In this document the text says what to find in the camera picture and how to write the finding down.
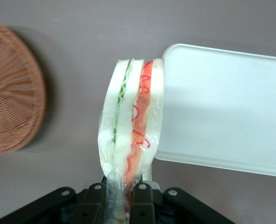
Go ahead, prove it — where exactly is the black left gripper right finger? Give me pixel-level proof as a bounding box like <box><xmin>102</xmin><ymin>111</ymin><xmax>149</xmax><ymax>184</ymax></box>
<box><xmin>129</xmin><ymin>182</ymin><xmax>157</xmax><ymax>224</ymax></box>

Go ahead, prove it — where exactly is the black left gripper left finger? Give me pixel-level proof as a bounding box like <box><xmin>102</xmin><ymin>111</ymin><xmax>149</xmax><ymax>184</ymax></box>
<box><xmin>71</xmin><ymin>182</ymin><xmax>108</xmax><ymax>224</ymax></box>

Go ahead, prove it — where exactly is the triangle sandwich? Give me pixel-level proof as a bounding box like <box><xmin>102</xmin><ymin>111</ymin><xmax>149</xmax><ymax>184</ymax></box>
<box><xmin>97</xmin><ymin>58</ymin><xmax>165</xmax><ymax>224</ymax></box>

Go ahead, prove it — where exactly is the beige rectangular tray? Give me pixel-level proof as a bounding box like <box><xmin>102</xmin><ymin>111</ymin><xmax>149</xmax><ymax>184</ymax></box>
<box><xmin>153</xmin><ymin>43</ymin><xmax>276</xmax><ymax>179</ymax></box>

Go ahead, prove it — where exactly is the round brown wicker basket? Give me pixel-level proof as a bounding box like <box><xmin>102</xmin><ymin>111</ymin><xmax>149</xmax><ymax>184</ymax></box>
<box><xmin>0</xmin><ymin>17</ymin><xmax>48</xmax><ymax>156</ymax></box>

